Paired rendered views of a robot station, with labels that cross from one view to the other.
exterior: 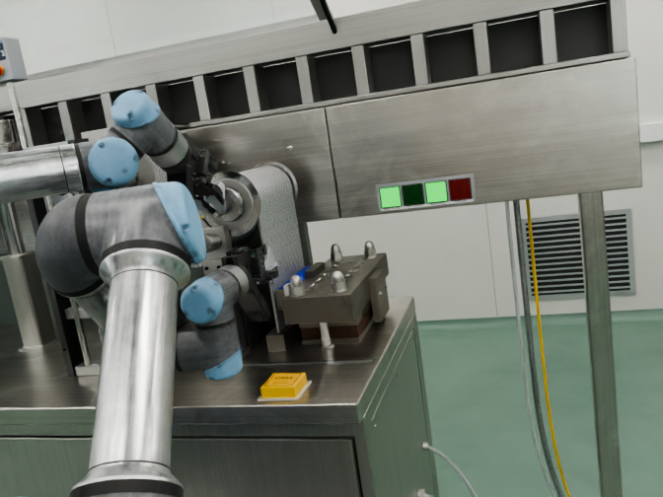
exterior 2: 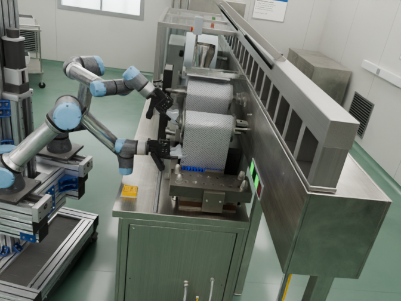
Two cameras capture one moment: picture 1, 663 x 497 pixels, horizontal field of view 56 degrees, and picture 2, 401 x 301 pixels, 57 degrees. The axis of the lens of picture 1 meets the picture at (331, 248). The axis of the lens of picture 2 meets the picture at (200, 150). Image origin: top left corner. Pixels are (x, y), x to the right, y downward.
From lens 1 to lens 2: 174 cm
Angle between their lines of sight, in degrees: 64
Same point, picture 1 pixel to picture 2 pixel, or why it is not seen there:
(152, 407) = (19, 150)
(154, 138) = (132, 85)
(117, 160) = (93, 89)
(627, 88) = (299, 208)
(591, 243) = (308, 288)
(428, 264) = not seen: outside the picture
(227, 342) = (120, 163)
